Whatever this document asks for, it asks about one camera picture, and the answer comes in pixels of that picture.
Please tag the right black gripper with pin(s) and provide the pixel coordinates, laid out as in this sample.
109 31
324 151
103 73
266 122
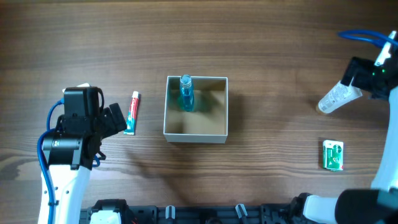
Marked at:
354 73

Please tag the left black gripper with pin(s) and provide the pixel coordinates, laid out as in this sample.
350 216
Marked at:
109 120

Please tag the white lotion tube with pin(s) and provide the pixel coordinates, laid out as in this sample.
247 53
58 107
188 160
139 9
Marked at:
338 96

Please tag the green white soap box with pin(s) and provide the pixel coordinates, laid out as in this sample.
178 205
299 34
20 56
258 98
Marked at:
333 155

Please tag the blue mouthwash bottle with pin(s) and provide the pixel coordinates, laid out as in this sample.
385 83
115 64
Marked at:
187 93

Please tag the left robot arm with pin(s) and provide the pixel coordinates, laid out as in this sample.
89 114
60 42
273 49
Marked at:
68 152

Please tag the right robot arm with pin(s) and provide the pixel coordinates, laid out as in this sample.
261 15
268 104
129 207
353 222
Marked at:
379 203

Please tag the red teal toothpaste tube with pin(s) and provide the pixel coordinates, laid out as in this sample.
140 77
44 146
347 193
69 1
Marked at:
132 114

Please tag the white cardboard box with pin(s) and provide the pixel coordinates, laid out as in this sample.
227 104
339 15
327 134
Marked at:
208 122

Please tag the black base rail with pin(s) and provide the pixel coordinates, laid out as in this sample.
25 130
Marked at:
118 211

